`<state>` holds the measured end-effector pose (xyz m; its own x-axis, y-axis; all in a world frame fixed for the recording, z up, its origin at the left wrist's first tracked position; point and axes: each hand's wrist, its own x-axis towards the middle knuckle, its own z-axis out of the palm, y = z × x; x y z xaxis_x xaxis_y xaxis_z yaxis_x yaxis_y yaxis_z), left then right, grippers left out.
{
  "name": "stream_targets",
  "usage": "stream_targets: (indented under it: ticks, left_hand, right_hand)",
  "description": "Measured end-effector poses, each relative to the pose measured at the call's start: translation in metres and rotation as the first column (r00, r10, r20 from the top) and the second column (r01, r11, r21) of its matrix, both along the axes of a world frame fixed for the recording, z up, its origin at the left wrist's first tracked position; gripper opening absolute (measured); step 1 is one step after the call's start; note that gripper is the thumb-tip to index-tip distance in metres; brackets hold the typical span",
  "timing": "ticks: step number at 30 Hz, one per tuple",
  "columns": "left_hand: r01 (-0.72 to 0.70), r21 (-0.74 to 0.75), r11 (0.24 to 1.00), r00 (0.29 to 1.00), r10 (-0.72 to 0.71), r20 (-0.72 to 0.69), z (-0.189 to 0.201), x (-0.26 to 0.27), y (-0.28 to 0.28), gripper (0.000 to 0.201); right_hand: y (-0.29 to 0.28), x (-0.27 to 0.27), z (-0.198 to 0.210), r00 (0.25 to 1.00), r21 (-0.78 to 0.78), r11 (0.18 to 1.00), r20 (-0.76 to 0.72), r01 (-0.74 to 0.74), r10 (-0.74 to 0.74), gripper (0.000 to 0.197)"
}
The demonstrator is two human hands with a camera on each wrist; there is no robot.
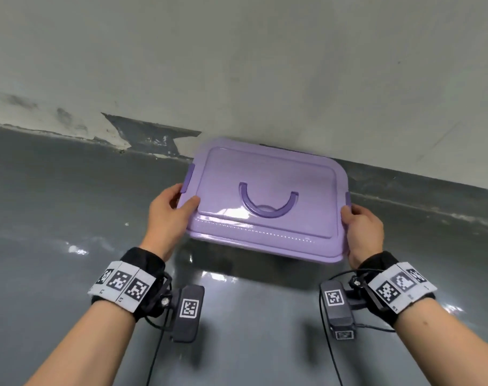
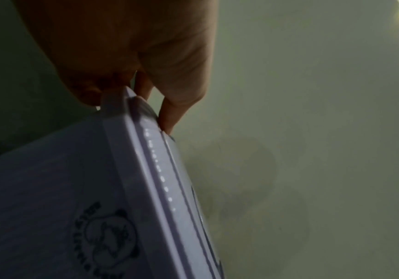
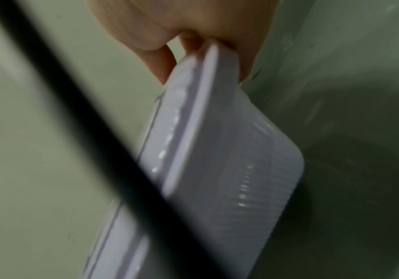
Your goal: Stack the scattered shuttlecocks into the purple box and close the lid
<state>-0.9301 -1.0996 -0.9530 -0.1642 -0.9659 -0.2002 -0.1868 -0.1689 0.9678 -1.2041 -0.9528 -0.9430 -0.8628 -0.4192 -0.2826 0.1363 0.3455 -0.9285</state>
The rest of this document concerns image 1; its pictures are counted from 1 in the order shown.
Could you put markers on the person's left hand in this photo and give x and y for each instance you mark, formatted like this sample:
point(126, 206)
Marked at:
point(161, 223)

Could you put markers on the person's right hand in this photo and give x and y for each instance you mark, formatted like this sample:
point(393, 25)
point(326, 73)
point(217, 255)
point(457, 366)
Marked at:
point(364, 233)

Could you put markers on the person's left thumb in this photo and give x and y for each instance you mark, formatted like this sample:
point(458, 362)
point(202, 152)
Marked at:
point(186, 207)

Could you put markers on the person's right thumb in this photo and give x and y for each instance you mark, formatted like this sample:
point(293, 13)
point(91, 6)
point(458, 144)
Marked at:
point(347, 219)

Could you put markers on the purple plastic storage box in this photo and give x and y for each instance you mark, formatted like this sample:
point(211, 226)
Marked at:
point(264, 200)

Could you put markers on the person's left forearm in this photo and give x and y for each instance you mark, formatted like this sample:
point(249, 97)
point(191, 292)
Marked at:
point(83, 341)

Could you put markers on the person's right forearm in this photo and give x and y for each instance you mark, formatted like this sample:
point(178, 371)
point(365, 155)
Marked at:
point(445, 341)

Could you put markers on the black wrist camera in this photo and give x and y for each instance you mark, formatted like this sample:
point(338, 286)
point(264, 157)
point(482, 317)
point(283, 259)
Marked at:
point(187, 313)
point(340, 307)

